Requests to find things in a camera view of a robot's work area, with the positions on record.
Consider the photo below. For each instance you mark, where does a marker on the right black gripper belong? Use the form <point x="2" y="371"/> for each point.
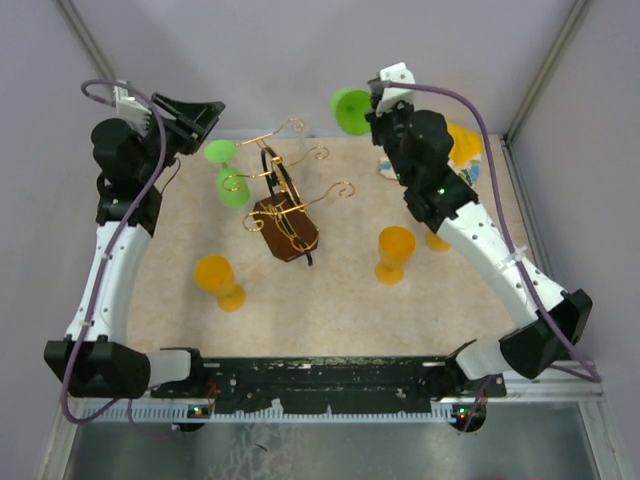
<point x="376" y="121"/>

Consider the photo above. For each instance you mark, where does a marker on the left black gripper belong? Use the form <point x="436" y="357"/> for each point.
<point x="195" y="120"/>

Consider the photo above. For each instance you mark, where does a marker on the green wine glass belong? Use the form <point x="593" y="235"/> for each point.
<point x="349" y="108"/>
<point x="232" y="189"/>

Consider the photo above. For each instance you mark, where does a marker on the green wine glass front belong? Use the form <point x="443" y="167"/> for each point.
<point x="232" y="189"/>

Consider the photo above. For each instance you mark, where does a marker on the clear wine glass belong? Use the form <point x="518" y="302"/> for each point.
<point x="301" y="131"/>

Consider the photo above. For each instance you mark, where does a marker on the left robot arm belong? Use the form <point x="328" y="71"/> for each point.
<point x="93" y="360"/>

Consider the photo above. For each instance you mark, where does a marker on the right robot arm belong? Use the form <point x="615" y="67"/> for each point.
<point x="429" y="156"/>

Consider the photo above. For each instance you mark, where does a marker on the orange wine glass middle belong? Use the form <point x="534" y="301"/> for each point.
<point x="396" y="244"/>

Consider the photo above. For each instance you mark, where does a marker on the orange wine glass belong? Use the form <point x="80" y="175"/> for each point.
<point x="396" y="244"/>
<point x="435" y="243"/>
<point x="215" y="275"/>

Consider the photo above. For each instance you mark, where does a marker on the orange wine glass right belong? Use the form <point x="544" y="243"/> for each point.
<point x="435" y="243"/>

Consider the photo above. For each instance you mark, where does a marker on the orange wine glass left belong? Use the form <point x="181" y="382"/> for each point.
<point x="215" y="275"/>

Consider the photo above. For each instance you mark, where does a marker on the yellow patterned cloth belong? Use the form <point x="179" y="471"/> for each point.
<point x="466" y="155"/>

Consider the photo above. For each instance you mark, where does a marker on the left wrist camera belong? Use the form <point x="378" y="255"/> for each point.
<point x="132" y="111"/>

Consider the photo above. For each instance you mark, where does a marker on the gold wire wine glass rack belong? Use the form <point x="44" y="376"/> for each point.
<point x="282" y="217"/>

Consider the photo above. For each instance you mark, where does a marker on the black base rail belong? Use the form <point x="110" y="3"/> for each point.
<point x="328" y="388"/>

